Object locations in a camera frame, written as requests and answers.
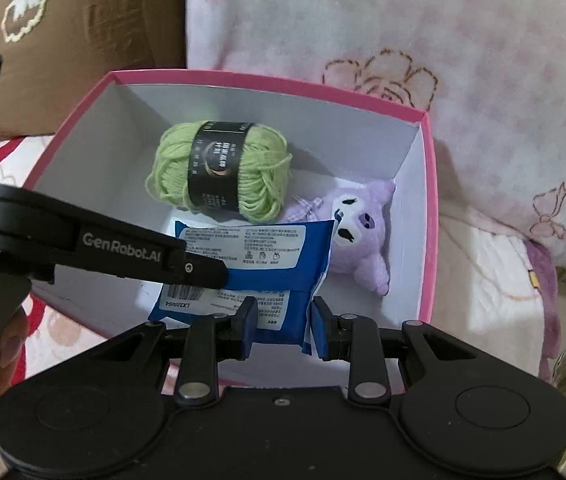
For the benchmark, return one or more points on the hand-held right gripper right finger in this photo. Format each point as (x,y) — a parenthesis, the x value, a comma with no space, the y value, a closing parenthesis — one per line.
(321,327)

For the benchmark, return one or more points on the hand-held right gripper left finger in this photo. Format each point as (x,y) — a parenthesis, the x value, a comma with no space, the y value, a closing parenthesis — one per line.
(247,327)

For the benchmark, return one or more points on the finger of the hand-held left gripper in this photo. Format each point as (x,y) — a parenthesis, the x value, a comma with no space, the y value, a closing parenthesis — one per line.
(200,271)

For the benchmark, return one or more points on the blue labelled packet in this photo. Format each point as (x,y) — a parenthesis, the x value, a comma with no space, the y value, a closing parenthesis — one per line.
(273,280)

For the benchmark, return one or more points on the green yarn ball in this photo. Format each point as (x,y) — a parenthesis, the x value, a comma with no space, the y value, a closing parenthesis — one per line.
(173,170)

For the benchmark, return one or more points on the pink cardboard box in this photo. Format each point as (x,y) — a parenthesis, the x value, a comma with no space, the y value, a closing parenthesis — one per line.
(353,125)

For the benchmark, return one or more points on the purple plush toy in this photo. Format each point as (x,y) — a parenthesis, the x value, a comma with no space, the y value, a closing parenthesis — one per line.
(358,240)

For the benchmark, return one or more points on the brown embroidered pillow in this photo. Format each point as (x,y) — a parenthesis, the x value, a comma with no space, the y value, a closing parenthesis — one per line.
(93,35)

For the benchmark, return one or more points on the purple fleece cloth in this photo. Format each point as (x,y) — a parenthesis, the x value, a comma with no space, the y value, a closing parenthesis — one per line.
(545,290)

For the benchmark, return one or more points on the pink floral quilt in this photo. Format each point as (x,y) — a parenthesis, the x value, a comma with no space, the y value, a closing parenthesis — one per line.
(388,20)

